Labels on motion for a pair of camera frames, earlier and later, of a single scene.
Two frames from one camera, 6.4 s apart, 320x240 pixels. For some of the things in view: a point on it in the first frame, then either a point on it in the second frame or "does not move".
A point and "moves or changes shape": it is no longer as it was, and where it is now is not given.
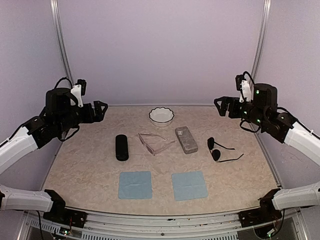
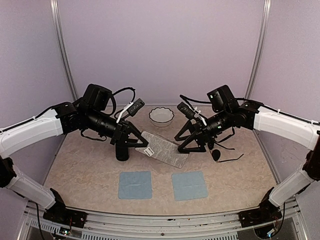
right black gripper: (226, 100) → (202, 132)
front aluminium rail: (102, 225) does not move
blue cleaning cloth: (135, 185) does not move
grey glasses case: (186, 140) moves or changes shape
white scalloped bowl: (161, 117) does not move
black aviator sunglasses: (216, 153) does not move
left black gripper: (100, 114) → (117, 136)
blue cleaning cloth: (189, 185) does not move
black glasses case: (121, 147) does not move
